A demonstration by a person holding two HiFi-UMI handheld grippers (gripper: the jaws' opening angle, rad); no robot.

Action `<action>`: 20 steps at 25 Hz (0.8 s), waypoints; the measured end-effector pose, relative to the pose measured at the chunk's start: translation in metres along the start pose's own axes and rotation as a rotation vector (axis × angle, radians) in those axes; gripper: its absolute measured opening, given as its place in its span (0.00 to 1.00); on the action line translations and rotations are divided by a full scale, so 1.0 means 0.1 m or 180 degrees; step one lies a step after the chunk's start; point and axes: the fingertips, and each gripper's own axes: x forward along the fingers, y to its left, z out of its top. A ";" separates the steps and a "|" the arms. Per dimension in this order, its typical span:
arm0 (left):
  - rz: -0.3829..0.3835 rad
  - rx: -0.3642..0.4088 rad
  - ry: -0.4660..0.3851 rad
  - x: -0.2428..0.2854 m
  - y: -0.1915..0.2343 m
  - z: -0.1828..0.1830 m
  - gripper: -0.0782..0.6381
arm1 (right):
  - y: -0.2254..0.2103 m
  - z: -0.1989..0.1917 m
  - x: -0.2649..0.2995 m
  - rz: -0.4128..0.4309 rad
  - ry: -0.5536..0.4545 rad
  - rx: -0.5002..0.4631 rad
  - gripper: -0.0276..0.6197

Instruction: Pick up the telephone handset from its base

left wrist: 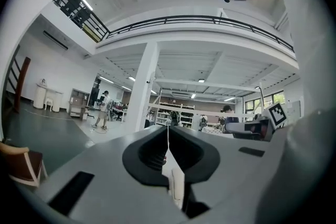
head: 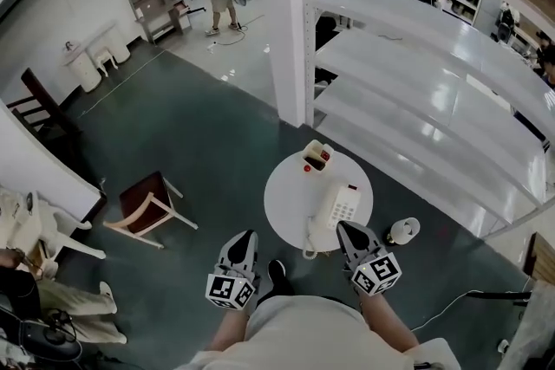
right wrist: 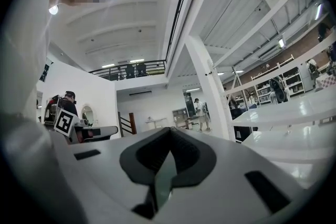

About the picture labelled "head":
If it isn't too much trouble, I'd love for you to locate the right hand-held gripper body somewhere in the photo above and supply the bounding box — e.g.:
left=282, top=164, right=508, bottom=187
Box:
left=344, top=244, right=401, bottom=297

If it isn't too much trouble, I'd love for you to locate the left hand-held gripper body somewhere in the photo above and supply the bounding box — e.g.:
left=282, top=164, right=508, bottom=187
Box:
left=205, top=258, right=262, bottom=311

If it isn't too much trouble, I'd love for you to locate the white telephone base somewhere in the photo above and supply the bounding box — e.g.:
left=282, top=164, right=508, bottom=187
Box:
left=329, top=184, right=362, bottom=230

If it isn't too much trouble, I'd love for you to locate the white telephone handset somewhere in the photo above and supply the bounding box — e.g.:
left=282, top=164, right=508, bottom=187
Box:
left=309, top=181, right=349, bottom=231

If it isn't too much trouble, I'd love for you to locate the person's right forearm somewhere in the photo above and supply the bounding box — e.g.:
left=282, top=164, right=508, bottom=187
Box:
left=358, top=293, right=421, bottom=355

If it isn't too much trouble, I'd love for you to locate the person's left forearm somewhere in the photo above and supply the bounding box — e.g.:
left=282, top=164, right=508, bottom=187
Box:
left=206, top=305, right=253, bottom=354

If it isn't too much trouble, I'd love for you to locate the person's black shoe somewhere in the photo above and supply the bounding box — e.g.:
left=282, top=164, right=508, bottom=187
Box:
left=267, top=258, right=297, bottom=296

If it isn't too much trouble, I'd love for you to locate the round white table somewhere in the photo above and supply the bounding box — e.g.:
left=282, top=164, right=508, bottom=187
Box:
left=263, top=149, right=375, bottom=253

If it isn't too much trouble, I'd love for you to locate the person's beige clothing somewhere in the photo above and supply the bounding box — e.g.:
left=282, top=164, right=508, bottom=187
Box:
left=173, top=294, right=461, bottom=370

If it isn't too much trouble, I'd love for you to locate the wooden chair with red seat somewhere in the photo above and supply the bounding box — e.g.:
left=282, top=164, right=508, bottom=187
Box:
left=102, top=170, right=199, bottom=250

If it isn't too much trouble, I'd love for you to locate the white organiser box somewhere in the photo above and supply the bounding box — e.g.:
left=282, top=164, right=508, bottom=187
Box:
left=300, top=139, right=336, bottom=176

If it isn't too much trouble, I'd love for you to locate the wooden slatted crate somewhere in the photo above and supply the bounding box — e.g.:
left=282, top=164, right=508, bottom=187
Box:
left=522, top=230, right=555, bottom=283

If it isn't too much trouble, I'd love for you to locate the white metal shelving rack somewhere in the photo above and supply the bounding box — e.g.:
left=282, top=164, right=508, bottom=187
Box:
left=302, top=0, right=555, bottom=240

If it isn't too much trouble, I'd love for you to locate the white plastic chair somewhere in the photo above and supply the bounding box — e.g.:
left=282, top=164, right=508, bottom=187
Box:
left=0, top=185, right=108, bottom=274

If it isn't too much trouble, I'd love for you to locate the black handheld device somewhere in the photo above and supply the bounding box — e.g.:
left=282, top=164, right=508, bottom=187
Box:
left=0, top=306, right=84, bottom=364

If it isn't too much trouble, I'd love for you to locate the round white cabinet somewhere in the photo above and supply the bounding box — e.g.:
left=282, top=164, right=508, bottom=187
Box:
left=59, top=40, right=103, bottom=94

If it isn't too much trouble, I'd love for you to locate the white vanity table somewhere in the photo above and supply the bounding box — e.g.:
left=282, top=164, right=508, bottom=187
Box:
left=83, top=20, right=132, bottom=78

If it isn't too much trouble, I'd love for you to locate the dark wooden chair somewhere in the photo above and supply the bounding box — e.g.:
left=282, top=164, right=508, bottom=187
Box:
left=5, top=67, right=84, bottom=146

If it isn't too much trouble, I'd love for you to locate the wooden desk with hutch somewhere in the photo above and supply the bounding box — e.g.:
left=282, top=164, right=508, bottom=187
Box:
left=126, top=0, right=193, bottom=45

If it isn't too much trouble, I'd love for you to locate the white coiled telephone cord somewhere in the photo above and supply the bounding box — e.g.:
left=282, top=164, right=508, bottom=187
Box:
left=301, top=215, right=323, bottom=261

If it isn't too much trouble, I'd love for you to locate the thin white floor cable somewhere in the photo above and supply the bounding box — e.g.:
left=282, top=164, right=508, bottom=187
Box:
left=408, top=276, right=535, bottom=333

